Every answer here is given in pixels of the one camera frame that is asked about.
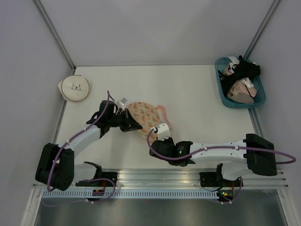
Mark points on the white slotted cable duct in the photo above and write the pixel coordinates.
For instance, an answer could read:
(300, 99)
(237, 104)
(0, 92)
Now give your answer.
(134, 193)

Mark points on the aluminium front table rail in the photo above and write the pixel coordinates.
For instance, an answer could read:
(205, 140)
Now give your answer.
(186, 179)

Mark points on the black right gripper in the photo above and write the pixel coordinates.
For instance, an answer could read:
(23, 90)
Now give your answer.
(169, 139)

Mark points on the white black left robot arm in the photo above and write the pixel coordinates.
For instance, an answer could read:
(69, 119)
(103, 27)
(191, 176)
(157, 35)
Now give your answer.
(57, 169)

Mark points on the black bra in basket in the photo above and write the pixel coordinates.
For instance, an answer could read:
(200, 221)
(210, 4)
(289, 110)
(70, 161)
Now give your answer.
(239, 69)

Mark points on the round cream bra wash bag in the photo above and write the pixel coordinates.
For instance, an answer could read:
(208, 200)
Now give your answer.
(74, 88)

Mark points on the left side table rail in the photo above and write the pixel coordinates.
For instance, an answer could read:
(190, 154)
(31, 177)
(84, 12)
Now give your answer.
(59, 121)

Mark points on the teal plastic basket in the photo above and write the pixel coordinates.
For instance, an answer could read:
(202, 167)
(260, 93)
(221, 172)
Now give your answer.
(260, 97)

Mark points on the beige bra in basket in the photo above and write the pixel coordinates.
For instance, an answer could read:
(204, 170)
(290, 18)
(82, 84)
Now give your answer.
(243, 91)

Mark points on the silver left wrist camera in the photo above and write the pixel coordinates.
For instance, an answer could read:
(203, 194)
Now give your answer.
(122, 103)

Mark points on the right aluminium frame post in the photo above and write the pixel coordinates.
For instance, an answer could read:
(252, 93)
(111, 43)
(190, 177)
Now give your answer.
(263, 25)

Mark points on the right side table rail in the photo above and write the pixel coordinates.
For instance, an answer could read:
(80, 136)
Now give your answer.
(255, 122)

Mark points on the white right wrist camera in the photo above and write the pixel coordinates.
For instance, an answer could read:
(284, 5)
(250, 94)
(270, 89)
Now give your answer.
(163, 131)

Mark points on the aluminium frame post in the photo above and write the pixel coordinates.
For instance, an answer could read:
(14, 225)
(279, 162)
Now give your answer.
(263, 25)
(48, 22)

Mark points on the left aluminium frame post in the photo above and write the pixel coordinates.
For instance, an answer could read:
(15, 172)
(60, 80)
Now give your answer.
(48, 22)

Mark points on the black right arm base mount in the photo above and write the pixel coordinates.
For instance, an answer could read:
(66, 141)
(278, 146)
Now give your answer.
(227, 190)

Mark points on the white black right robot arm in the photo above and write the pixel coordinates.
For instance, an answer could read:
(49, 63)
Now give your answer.
(252, 155)

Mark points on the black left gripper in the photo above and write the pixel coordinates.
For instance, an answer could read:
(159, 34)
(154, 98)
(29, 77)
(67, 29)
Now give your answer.
(130, 124)

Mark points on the peach tulip mesh laundry bag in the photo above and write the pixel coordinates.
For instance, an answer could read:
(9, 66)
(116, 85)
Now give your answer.
(148, 116)

